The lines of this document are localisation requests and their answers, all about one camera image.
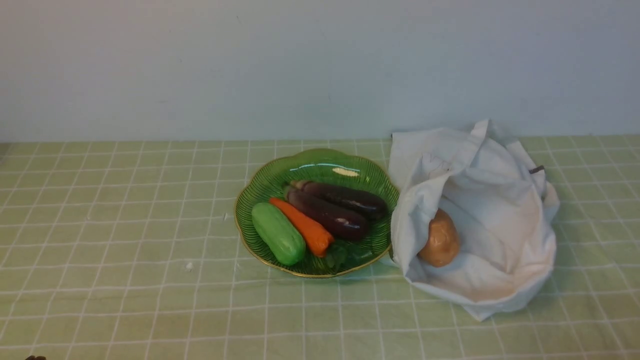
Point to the brown potato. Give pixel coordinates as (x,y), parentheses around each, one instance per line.
(443,243)

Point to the white cloth bag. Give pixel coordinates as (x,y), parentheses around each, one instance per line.
(500,203)

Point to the front purple eggplant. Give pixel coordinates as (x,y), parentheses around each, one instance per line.
(340,222)

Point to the purple eggplant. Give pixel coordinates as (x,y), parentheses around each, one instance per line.
(369,205)
(340,222)

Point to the green glass plate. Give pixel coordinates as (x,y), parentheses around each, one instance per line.
(321,165)

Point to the orange carrot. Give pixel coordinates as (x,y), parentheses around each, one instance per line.
(317,238)

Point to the rear purple eggplant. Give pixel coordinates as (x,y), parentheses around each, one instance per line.
(369,205)

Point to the green cucumber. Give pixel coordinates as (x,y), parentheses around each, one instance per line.
(281,236)

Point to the green leafy vegetable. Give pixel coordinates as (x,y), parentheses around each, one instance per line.
(342,255)

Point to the green checkered tablecloth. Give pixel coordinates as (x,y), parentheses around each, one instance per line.
(129,251)

